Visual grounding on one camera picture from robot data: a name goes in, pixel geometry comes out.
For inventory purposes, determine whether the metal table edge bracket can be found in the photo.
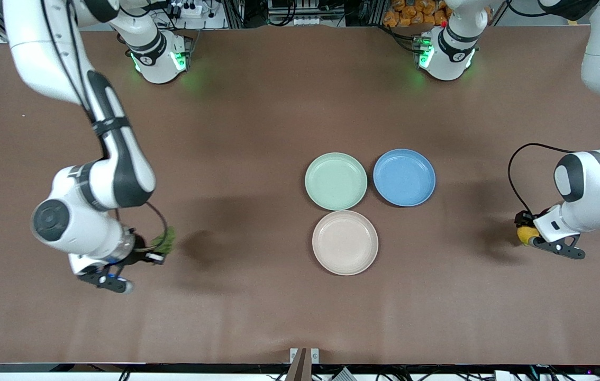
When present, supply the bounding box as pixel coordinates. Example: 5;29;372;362
289;347;320;366

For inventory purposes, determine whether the pale green plate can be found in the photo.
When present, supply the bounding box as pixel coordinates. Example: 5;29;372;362
304;152;368;211

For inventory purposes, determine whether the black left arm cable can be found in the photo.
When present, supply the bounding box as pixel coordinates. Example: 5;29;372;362
507;142;600;215

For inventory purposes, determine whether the yellow lemon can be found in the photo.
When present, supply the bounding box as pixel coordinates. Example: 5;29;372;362
516;226;540;246

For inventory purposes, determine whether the white power strip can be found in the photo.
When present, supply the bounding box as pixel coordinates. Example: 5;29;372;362
170;0;211;17

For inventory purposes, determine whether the bag of oranges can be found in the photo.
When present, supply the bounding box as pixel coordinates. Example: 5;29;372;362
383;0;453;28

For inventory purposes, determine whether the blue plate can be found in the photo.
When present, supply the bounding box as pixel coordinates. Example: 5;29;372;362
372;149;437;207

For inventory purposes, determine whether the pale beige plate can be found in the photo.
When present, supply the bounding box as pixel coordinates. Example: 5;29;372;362
312;210;379;276

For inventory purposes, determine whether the green lettuce leaf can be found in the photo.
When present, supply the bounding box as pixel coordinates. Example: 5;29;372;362
150;226;177;253

